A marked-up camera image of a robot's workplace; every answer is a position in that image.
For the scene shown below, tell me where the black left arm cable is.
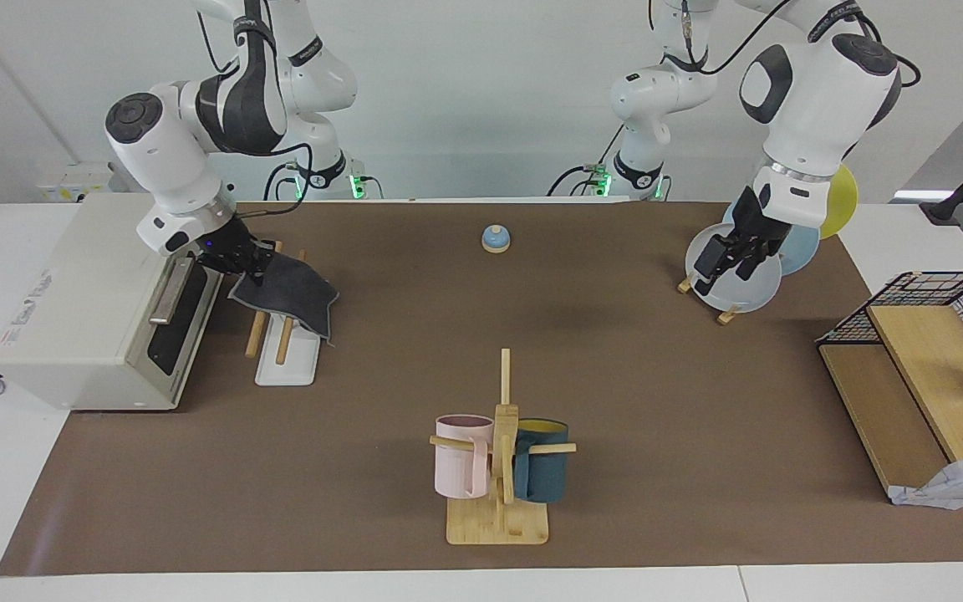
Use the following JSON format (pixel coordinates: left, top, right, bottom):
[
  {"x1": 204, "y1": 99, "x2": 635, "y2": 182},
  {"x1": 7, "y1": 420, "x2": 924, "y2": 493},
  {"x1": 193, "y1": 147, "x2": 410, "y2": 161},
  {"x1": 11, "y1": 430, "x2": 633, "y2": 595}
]
[{"x1": 649, "y1": 0, "x2": 922, "y2": 89}]

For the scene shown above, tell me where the grey plate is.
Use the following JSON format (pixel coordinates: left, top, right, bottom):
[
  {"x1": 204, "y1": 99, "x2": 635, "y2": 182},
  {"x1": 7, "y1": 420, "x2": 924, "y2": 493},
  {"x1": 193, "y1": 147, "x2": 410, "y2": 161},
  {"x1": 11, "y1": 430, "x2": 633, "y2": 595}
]
[{"x1": 686, "y1": 223, "x2": 783, "y2": 314}]

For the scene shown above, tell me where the pink mug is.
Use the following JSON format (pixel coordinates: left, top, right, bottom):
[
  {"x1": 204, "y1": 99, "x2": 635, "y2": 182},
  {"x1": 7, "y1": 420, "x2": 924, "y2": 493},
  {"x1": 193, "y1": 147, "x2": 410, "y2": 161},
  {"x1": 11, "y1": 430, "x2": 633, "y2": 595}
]
[{"x1": 435, "y1": 415, "x2": 495, "y2": 500}]

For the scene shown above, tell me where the brown table mat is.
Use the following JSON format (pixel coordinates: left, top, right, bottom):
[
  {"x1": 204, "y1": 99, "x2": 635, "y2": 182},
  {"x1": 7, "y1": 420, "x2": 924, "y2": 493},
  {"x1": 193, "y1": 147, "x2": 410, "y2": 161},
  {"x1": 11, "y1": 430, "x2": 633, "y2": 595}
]
[{"x1": 0, "y1": 201, "x2": 963, "y2": 576}]

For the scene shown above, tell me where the dark teal mug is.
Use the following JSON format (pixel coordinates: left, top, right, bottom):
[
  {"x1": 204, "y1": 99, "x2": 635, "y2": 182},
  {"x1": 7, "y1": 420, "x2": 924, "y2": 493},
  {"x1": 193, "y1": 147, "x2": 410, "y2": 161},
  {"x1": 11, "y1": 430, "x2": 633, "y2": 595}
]
[{"x1": 513, "y1": 419, "x2": 569, "y2": 503}]

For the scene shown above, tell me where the black wire basket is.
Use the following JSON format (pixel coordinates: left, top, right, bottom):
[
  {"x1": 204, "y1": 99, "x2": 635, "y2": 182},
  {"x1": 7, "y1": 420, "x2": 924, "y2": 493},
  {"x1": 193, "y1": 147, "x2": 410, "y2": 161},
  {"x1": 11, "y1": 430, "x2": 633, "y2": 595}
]
[{"x1": 816, "y1": 270, "x2": 963, "y2": 385}]

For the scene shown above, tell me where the light blue plate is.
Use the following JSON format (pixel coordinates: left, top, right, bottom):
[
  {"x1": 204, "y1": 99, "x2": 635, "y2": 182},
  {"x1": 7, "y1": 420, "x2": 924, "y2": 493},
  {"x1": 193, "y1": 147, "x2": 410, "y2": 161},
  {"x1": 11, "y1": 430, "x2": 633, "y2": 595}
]
[{"x1": 724, "y1": 199, "x2": 822, "y2": 278}]

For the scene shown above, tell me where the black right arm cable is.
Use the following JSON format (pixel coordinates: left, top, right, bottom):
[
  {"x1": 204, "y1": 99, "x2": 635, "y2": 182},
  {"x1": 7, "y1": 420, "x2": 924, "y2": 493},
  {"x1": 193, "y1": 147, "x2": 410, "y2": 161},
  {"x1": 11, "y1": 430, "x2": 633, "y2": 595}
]
[{"x1": 196, "y1": 0, "x2": 317, "y2": 220}]

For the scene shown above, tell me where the beige toaster oven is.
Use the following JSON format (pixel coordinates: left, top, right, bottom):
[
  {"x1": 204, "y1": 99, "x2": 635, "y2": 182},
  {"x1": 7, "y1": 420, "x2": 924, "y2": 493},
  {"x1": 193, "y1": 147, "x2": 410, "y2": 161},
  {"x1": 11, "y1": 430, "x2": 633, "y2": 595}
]
[{"x1": 0, "y1": 192, "x2": 230, "y2": 412}]

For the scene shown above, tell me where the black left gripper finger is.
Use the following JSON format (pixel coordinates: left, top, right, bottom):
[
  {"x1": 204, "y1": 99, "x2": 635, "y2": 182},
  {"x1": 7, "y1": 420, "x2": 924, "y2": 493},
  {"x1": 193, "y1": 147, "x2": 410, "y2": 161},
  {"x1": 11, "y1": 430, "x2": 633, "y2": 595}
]
[
  {"x1": 736, "y1": 243, "x2": 775, "y2": 282},
  {"x1": 693, "y1": 236, "x2": 738, "y2": 282}
]

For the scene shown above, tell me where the white power strip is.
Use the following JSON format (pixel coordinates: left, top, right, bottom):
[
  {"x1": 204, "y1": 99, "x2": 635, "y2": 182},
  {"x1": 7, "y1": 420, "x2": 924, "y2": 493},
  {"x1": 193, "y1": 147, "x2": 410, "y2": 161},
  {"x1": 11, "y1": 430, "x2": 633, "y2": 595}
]
[{"x1": 38, "y1": 163, "x2": 116, "y2": 203}]

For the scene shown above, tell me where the purple and grey towel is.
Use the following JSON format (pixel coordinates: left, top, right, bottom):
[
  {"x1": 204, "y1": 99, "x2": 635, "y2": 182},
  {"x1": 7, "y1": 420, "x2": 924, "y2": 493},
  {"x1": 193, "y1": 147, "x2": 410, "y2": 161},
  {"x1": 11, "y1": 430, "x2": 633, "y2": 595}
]
[{"x1": 227, "y1": 251, "x2": 340, "y2": 344}]

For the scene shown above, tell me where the wooden crate with basket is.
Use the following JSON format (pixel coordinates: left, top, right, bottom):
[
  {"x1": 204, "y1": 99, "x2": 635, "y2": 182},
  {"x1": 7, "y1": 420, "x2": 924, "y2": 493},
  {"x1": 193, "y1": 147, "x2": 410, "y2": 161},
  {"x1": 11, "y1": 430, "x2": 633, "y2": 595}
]
[{"x1": 889, "y1": 451, "x2": 963, "y2": 511}]

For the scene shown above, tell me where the wooden plate rack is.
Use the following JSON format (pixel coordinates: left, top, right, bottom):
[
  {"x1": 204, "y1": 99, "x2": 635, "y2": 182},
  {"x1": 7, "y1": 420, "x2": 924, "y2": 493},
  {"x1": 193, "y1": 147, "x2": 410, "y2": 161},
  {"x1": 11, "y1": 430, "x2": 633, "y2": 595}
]
[{"x1": 677, "y1": 276, "x2": 742, "y2": 326}]

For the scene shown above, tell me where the wooden mug tree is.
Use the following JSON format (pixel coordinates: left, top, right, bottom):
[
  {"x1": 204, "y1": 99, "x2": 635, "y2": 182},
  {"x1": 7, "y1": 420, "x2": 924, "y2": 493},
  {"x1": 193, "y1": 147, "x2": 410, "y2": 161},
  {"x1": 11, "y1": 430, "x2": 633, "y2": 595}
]
[{"x1": 429, "y1": 349, "x2": 577, "y2": 546}]

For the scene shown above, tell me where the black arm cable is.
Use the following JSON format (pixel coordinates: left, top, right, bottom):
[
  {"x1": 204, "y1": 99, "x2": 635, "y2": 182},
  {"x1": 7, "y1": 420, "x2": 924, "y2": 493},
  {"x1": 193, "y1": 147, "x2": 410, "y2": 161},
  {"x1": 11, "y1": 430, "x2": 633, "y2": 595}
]
[
  {"x1": 196, "y1": 0, "x2": 317, "y2": 220},
  {"x1": 649, "y1": 0, "x2": 922, "y2": 89}
]

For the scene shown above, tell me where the white rack with wooden bars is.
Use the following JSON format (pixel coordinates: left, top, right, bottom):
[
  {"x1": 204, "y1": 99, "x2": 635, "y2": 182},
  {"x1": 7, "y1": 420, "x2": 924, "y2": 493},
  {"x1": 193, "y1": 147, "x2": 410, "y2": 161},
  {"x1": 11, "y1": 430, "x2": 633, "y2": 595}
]
[{"x1": 245, "y1": 241, "x2": 331, "y2": 387}]

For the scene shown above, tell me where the wooden shelf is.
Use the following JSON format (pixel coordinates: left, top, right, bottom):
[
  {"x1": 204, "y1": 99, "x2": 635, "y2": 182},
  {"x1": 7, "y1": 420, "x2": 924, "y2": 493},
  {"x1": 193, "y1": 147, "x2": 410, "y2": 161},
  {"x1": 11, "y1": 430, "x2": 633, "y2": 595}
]
[{"x1": 818, "y1": 305, "x2": 963, "y2": 503}]

